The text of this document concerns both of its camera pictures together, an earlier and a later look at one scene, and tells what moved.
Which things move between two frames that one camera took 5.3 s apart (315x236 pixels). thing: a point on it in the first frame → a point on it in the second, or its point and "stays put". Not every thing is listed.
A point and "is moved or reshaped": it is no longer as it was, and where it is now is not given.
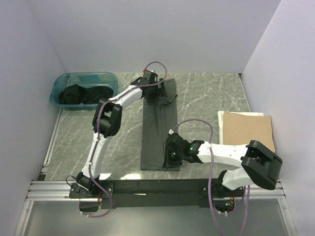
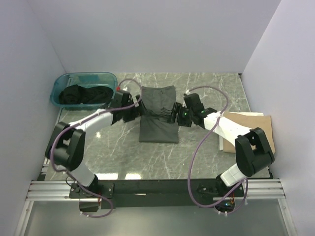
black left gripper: x=160 y=92 → x=138 y=111
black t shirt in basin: x=76 y=94 stays put
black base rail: x=129 y=192 stays put
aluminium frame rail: x=59 y=191 stays put
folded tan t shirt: x=240 y=129 stays put
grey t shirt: x=158 y=121 is moved or reshaped
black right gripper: x=168 y=162 → x=178 y=108
